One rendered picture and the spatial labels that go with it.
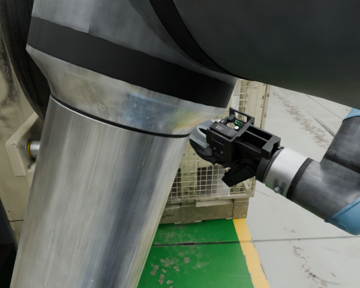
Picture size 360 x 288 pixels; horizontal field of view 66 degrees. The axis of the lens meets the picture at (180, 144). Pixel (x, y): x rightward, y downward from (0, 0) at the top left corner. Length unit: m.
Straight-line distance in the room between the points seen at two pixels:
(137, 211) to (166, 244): 1.54
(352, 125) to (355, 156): 0.05
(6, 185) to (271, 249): 1.35
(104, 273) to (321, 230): 1.83
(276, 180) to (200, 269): 1.17
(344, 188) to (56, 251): 0.37
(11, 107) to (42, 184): 0.68
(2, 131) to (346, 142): 0.79
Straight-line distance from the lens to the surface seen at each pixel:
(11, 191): 0.99
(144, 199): 0.16
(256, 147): 0.49
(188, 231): 1.76
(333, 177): 0.45
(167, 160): 0.15
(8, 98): 0.84
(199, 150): 0.54
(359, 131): 0.46
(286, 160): 0.46
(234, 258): 1.66
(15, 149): 0.76
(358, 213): 0.45
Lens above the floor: 1.25
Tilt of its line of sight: 28 degrees down
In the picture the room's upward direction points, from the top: straight up
